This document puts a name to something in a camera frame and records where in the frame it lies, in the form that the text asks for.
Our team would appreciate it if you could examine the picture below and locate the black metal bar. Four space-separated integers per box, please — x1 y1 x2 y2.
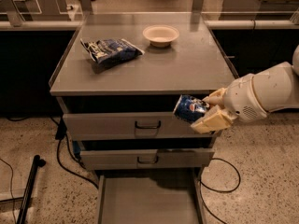
17 155 46 224

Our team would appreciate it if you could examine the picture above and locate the bottom grey open drawer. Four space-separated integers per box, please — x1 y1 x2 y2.
94 172 207 224

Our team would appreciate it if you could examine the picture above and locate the white horizontal rail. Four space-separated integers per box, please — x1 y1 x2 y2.
0 20 299 32

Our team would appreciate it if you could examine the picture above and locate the black floor cable left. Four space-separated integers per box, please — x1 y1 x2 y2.
48 115 99 189

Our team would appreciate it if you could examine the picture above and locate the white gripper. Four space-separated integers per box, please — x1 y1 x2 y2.
191 74 267 133

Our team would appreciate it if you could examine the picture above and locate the blue chip bag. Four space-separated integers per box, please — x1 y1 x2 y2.
80 39 144 64

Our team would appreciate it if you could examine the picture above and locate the blue pepsi can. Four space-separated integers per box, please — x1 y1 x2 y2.
173 95 210 123

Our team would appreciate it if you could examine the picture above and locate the top grey drawer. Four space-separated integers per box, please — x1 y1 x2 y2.
64 112 221 141

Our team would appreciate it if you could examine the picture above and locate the middle grey drawer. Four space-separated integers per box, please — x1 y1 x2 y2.
80 148 214 170

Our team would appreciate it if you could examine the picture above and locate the grey drawer cabinet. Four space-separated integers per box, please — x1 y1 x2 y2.
49 12 244 224

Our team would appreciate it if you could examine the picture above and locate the black floor cable right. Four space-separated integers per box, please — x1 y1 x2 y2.
199 157 242 224

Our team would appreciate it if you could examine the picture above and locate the black floor cable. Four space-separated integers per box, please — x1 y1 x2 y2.
199 157 242 224
48 115 99 189

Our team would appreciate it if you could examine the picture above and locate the white paper bowl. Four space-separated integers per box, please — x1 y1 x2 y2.
143 25 179 48

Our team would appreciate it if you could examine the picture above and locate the thin black cable far left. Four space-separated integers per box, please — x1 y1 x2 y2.
0 158 17 224

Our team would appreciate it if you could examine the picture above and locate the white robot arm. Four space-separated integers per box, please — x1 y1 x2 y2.
191 46 299 133

